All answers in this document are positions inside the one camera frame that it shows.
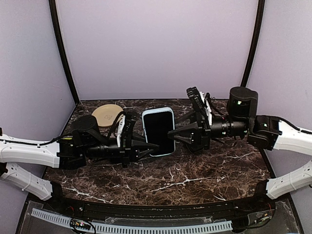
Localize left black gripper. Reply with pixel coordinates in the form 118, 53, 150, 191
83, 132, 159, 169

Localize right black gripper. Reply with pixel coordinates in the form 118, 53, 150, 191
168, 109, 250, 150

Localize silver smartphone black screen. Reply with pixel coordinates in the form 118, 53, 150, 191
143, 110, 176, 156

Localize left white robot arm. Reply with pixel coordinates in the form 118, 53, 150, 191
0, 114, 159, 213

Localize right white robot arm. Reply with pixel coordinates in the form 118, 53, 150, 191
168, 87, 312, 155

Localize beige round plate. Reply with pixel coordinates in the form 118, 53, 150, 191
92, 104, 123, 127

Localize small circuit board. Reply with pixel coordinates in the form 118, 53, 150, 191
69, 218, 91, 230

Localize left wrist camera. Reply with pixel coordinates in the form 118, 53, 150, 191
116, 111, 138, 148

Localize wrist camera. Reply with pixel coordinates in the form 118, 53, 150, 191
116, 111, 138, 148
186, 87, 212, 120

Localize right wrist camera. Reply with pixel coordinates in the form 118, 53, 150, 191
186, 87, 212, 120

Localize white slotted cable duct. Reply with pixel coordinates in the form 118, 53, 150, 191
31, 208, 233, 234

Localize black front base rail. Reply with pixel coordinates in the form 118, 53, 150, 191
26, 187, 288, 221

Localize right black frame post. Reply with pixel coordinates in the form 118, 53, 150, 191
240, 0, 266, 88

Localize black frame post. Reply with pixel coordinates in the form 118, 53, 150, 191
240, 0, 266, 88
48, 0, 80, 105

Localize left black frame post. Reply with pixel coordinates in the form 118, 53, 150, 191
48, 0, 80, 105

